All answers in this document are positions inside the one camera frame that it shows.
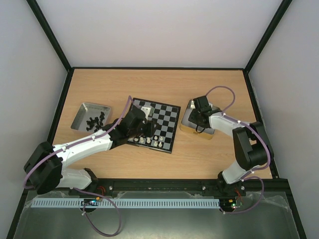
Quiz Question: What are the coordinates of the black white chess board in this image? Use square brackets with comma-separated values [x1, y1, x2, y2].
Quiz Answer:
[128, 98, 181, 153]

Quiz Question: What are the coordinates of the gold tin of white pieces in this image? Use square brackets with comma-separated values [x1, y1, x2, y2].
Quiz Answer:
[179, 99, 221, 140]

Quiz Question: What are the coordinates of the silver tray of black pieces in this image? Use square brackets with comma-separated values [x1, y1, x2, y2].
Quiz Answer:
[71, 103, 111, 133]

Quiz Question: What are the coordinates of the black cage frame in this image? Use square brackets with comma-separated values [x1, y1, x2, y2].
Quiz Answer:
[7, 0, 307, 239]

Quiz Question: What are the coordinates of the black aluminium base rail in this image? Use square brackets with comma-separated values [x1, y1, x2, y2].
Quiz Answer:
[24, 178, 290, 197]

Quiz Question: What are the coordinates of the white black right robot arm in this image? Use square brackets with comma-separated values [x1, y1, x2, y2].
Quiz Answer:
[187, 96, 274, 195]

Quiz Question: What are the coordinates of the light blue cable duct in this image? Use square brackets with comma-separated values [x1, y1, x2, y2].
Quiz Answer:
[31, 198, 220, 209]

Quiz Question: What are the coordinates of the black chess piece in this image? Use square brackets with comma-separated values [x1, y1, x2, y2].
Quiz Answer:
[99, 112, 105, 120]
[86, 117, 98, 128]
[86, 124, 102, 132]

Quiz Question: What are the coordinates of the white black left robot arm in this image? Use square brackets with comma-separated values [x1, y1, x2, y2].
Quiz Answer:
[24, 106, 160, 195]

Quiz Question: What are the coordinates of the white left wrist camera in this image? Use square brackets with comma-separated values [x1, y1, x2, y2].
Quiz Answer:
[141, 106, 154, 118]

